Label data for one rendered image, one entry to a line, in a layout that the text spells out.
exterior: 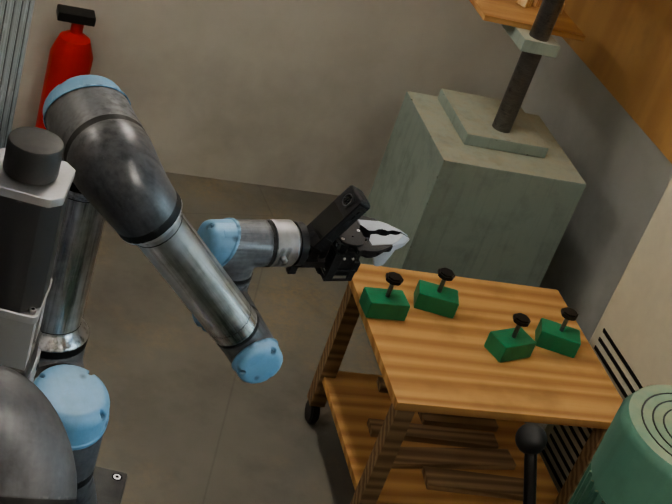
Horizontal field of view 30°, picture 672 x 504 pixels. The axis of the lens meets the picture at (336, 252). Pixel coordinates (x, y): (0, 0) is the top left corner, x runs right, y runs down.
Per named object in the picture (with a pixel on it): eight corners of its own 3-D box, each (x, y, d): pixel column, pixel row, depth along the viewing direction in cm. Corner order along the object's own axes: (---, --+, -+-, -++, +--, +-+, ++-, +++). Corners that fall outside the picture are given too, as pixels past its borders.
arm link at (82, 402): (25, 490, 178) (41, 420, 171) (5, 426, 187) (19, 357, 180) (106, 483, 183) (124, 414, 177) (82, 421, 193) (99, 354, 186)
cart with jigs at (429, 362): (492, 426, 381) (573, 257, 348) (557, 570, 335) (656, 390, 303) (290, 408, 359) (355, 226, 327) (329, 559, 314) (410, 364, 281)
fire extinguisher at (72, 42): (72, 159, 439) (105, 4, 409) (76, 187, 424) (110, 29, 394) (20, 152, 433) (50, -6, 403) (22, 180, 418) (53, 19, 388)
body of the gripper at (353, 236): (338, 250, 208) (274, 250, 202) (356, 212, 203) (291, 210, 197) (355, 282, 204) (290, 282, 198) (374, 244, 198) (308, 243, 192)
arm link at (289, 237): (267, 209, 195) (284, 244, 190) (293, 209, 197) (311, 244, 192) (253, 244, 200) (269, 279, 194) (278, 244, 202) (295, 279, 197)
